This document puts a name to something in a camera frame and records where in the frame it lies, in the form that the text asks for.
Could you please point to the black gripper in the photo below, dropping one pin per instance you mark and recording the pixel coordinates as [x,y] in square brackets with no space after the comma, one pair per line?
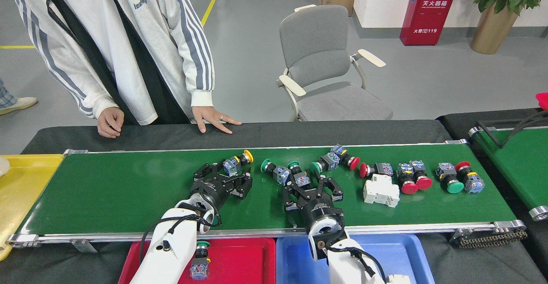
[323,207]
[214,192]

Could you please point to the white circuit breaker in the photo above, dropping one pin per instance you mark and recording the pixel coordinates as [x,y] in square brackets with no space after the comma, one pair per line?
[381,189]

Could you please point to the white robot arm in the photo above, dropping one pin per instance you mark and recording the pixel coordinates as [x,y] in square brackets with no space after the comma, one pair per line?
[351,262]
[167,249]

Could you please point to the red plastic tray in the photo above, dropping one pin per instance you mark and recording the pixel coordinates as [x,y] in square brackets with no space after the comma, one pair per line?
[244,262]

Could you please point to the blue plastic tray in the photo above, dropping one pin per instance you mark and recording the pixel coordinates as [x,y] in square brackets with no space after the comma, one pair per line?
[398,258]

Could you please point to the yellow plastic tray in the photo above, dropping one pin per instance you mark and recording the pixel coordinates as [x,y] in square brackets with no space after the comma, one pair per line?
[25,189]

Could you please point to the short green conveyor belt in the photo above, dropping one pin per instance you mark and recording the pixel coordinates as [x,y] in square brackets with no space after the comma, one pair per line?
[522,168]

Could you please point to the person's left hand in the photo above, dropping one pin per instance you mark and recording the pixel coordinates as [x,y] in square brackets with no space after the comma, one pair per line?
[212,117]

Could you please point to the person's right hand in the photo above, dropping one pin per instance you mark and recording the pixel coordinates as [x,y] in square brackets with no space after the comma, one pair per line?
[110,122]

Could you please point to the grey office chair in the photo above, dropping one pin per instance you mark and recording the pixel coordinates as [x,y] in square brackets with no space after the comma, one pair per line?
[317,40]

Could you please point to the person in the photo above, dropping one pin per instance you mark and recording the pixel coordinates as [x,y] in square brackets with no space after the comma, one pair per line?
[19,103]
[128,40]

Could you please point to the black guide bar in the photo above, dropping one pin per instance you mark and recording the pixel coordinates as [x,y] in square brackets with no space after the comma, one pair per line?
[501,144]

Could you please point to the red fire extinguisher box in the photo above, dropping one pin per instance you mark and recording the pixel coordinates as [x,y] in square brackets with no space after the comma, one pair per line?
[428,14]

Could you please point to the white translucent plastic item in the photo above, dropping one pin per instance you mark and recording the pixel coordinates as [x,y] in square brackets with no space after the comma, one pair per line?
[3,166]

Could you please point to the potted green plant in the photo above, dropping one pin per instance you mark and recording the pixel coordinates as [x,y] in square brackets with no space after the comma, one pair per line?
[492,27]

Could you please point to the red plastic item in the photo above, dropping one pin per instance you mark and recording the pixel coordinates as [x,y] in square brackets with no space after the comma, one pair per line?
[543,100]

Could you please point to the red push button switch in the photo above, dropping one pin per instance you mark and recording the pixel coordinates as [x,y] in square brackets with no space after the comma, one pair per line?
[409,187]
[474,184]
[354,163]
[383,169]
[424,183]

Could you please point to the green conveyor belt, silver frame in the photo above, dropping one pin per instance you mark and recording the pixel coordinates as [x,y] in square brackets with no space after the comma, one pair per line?
[128,198]

